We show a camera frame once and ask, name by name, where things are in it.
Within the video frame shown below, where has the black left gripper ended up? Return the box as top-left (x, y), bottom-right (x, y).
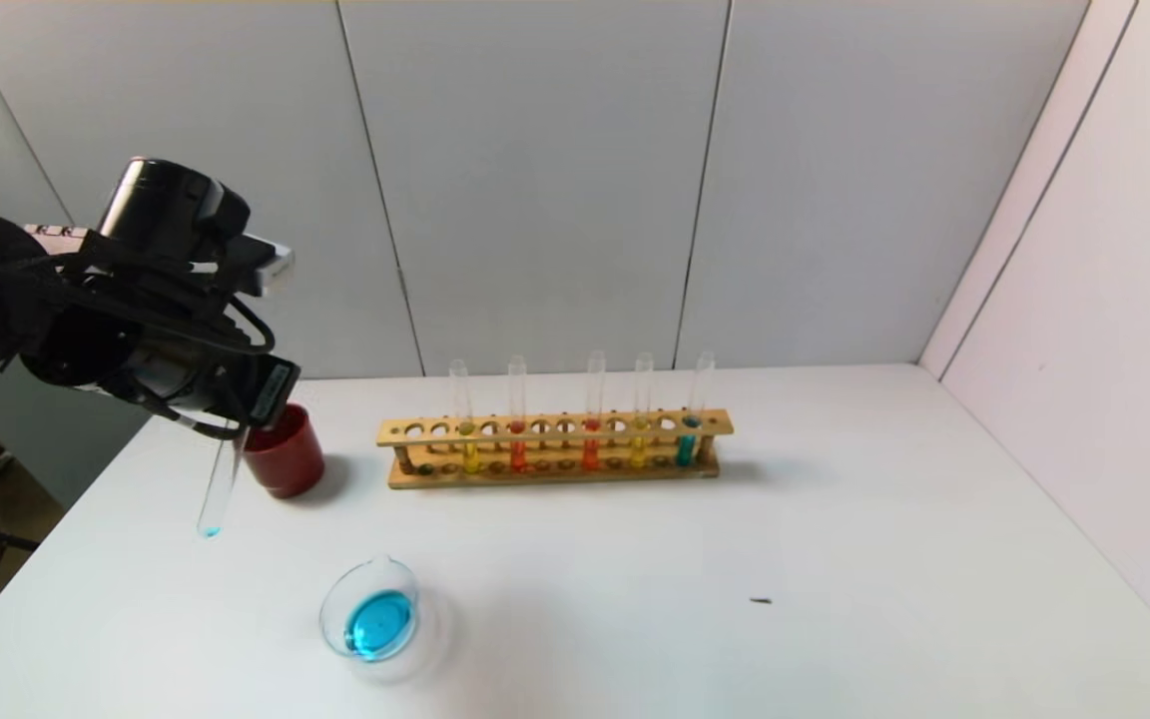
top-left (127, 338), bottom-right (301, 448)

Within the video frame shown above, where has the test tube with blue liquid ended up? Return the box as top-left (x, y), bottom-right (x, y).
top-left (197, 424), bottom-right (247, 540)
top-left (674, 351), bottom-right (715, 468)

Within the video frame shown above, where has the test tube with yellow liquid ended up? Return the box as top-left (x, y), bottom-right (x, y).
top-left (629, 352), bottom-right (654, 470)
top-left (448, 359), bottom-right (482, 475)

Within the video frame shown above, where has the clear glass beaker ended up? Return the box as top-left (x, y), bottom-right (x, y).
top-left (319, 555), bottom-right (446, 685)

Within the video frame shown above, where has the test tube with orange liquid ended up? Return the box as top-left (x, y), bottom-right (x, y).
top-left (581, 350), bottom-right (607, 472)
top-left (507, 356), bottom-right (529, 474)

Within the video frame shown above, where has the wooden test tube rack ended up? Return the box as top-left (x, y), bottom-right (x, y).
top-left (377, 408), bottom-right (735, 490)

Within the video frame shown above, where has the dark red plastic cup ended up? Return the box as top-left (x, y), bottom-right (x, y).
top-left (241, 403), bottom-right (327, 499)

